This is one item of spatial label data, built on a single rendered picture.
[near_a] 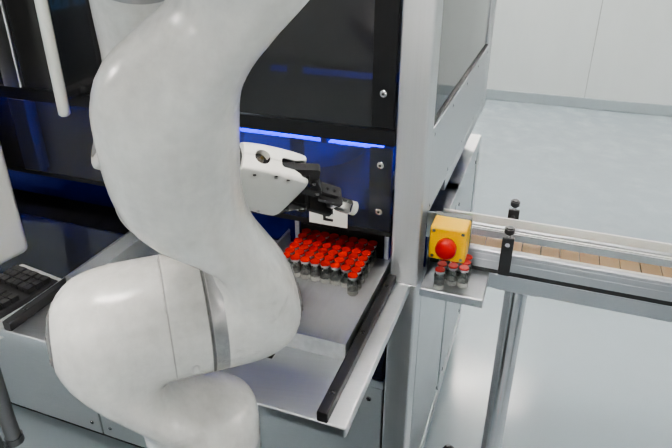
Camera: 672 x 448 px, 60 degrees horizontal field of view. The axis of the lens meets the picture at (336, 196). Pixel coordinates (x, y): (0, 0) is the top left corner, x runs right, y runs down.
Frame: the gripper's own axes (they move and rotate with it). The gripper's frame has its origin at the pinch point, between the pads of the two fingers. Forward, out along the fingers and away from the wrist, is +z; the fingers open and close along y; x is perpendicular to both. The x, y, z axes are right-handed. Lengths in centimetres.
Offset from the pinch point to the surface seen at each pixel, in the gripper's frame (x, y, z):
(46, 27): -52, 36, -39
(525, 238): -10, 6, 55
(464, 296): 0.6, 16.5, 44.6
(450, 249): -4.1, 8.9, 34.7
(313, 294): -2.5, 33.4, 19.4
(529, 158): -196, 130, 280
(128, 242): -23, 64, -10
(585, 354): -20, 73, 174
